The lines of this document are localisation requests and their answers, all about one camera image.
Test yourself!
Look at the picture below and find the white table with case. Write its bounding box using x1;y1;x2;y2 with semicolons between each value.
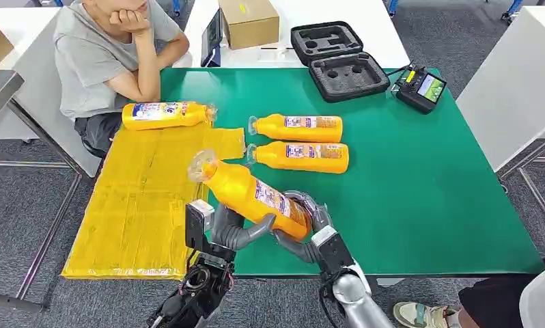
173;0;412;70

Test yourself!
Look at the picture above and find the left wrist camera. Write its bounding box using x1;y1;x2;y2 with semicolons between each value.
184;200;216;253

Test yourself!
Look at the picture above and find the dark tablet on stand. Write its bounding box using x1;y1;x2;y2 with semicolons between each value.
199;8;224;68

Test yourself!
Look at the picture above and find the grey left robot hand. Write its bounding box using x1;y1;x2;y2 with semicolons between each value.
210;204;277;253

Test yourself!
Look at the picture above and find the green mat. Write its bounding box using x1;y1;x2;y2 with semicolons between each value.
158;68;545;277

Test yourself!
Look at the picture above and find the yellow sheet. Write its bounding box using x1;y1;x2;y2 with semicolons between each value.
60;121;247;281

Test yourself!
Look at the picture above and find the person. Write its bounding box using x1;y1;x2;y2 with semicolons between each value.
393;255;545;328
53;0;191;159

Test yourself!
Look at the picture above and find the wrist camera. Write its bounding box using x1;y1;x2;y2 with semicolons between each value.
310;224;357;277
184;200;216;253

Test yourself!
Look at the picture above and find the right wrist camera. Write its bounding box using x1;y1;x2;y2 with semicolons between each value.
310;224;357;277

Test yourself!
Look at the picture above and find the closed cardboard box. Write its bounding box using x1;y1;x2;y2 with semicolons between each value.
218;0;281;51

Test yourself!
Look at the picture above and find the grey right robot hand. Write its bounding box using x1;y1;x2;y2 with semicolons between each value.
272;189;335;265

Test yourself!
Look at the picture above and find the blue chair leg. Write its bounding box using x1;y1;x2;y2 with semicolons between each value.
501;0;525;25

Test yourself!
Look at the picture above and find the white table with brown box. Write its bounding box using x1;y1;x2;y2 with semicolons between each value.
0;6;102;179

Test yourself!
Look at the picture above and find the white empty table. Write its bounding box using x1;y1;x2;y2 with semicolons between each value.
455;5;545;174

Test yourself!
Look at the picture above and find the black remote controller with screen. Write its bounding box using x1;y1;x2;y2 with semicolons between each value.
385;62;449;115

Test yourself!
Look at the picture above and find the black foam-lined case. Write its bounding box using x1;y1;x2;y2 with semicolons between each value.
290;20;391;104

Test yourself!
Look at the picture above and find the orange drink bottle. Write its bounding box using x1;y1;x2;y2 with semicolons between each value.
248;113;344;144
122;100;218;132
245;141;350;175
186;150;313;242

